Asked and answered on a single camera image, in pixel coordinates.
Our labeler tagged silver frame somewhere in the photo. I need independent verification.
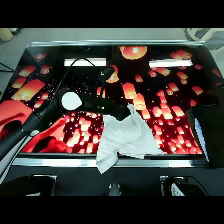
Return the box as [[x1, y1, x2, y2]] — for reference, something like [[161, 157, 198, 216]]
[[0, 39, 215, 197]]

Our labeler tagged white T-shirt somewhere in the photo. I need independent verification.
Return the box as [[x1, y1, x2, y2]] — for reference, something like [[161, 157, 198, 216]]
[[95, 103, 165, 175]]

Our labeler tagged black cable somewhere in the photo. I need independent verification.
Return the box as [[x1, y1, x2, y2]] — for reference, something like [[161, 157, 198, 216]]
[[57, 57, 100, 92]]

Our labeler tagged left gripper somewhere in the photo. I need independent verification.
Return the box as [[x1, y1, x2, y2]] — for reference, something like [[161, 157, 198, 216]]
[[94, 102, 132, 122]]

